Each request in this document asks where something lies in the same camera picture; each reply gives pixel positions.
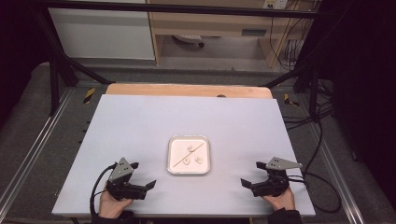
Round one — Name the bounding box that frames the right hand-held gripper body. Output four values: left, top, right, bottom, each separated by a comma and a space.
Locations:
250, 156, 304, 198

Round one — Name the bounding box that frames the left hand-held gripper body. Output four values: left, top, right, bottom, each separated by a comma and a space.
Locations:
106, 157, 148, 202

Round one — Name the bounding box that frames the thin wooden skewer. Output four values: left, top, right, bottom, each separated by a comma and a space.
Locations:
173, 142, 206, 168

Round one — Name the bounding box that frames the white square metal-rimmed tray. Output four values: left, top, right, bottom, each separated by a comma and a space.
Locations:
166, 134, 212, 175

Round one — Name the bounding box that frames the person's right hand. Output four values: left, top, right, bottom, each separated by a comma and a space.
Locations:
262, 186, 296, 212

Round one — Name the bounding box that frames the person's left hand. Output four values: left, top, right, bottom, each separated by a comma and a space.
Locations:
98, 182, 134, 219

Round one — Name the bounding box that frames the wooden table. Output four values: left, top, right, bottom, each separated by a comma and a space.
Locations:
105, 82, 274, 100

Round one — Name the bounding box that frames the white cabinet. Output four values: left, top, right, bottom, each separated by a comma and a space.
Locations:
48, 7, 156, 61

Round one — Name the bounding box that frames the office chair base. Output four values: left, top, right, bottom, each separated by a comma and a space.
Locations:
172, 34, 205, 49

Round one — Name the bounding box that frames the light wooden desk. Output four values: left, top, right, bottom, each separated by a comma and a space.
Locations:
146, 0, 314, 69

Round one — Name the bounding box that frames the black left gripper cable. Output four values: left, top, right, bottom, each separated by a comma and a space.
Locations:
90, 164, 117, 217

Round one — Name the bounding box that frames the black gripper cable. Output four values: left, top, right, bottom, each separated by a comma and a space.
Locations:
90, 164, 117, 217
288, 119, 343, 215

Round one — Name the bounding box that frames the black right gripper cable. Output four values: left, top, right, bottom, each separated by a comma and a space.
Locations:
288, 119, 343, 215

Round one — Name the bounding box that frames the aluminium floor rail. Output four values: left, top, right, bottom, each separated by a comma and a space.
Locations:
306, 123, 367, 224
0, 88, 75, 207

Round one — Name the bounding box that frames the black floor cable bundle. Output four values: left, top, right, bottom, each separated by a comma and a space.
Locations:
281, 78, 336, 132

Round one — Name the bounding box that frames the black metal frame stand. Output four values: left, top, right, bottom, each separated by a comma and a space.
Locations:
33, 6, 117, 117
263, 60, 322, 123

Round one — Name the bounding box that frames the hanging black cable bundle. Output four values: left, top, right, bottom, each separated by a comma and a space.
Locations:
268, 0, 321, 71

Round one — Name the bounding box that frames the black metal frame bar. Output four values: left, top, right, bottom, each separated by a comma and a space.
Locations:
33, 0, 332, 21

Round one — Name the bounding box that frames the white wall power outlet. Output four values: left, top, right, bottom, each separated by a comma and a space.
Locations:
262, 0, 290, 10

